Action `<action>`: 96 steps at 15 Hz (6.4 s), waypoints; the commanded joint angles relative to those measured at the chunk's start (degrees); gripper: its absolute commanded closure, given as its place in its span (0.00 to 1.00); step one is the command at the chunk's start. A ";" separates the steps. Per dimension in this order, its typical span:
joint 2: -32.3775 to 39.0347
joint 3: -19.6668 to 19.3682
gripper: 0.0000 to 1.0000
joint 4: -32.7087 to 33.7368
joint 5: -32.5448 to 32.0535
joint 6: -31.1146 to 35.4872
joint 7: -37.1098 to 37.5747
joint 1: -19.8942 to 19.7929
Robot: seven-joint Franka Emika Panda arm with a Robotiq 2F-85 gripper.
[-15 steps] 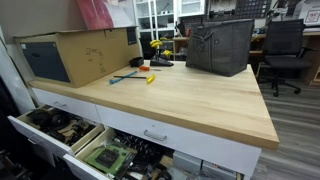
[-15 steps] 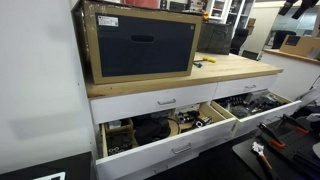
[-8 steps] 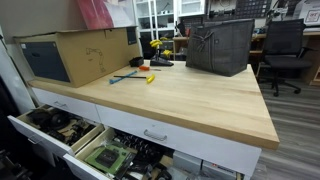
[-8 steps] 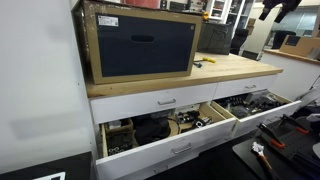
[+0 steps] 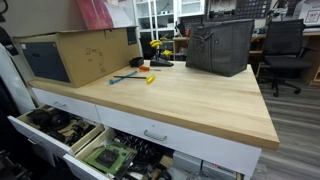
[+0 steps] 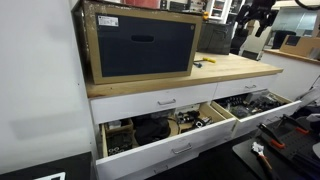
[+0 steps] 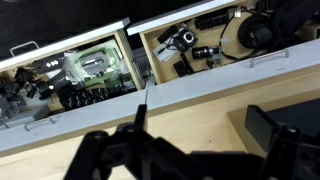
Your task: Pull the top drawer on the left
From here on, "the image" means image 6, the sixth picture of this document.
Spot large cardboard box dark panel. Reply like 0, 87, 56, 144
81, 0, 203, 85

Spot grey tote bag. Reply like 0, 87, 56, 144
197, 21, 234, 56

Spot white flat object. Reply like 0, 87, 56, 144
33, 171, 67, 180

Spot black camera gear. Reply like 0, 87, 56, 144
175, 110, 213, 130

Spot white drawer with tape rolls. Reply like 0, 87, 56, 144
89, 82, 218, 125

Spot white drawer with black headphones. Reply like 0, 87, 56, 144
95, 101, 238, 180

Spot white cabinet with wood top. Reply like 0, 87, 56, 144
85, 51, 284, 180

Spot black coiled cables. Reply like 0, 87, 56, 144
218, 95, 248, 109

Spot white drawer with green package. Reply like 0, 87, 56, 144
210, 89, 303, 139

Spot black clamp with orange tip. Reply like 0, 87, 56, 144
258, 122, 287, 150
282, 114, 310, 135

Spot green package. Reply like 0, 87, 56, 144
230, 104, 251, 119

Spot white shut drawer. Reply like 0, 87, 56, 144
213, 73, 278, 100

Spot black monitor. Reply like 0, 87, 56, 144
271, 29, 297, 50

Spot white low drawer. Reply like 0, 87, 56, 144
116, 151, 201, 180

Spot black mounting plate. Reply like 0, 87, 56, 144
232, 113, 320, 180

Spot black ringed parts pack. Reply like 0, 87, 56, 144
106, 132, 135, 157

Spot black office chair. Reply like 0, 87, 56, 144
229, 28, 262, 62

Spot small cardboard box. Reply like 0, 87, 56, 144
104, 118, 135, 137

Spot yellow-handled T hex key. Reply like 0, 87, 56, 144
194, 57, 217, 65

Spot white shelf rack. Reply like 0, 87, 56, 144
206, 0, 232, 24

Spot brush with orange handle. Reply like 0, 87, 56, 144
251, 141, 275, 180

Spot white counter with wood top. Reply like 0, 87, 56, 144
259, 48, 320, 101

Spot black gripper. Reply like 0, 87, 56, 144
234, 0, 280, 38

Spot cardboard box with dark label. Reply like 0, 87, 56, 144
279, 34, 320, 60

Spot black cable loop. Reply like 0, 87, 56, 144
294, 0, 320, 11

